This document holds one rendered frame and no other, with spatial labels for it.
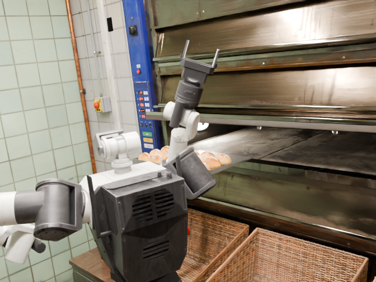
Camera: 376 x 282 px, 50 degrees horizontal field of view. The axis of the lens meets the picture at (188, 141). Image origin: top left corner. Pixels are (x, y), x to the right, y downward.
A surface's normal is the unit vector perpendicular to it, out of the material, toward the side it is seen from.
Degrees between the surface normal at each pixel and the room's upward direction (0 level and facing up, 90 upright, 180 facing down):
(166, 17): 90
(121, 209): 90
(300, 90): 70
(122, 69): 90
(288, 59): 90
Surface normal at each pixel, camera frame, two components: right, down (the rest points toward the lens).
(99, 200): 0.49, 0.13
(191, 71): -0.03, 0.33
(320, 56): -0.71, 0.22
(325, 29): -0.70, -0.13
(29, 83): 0.70, 0.07
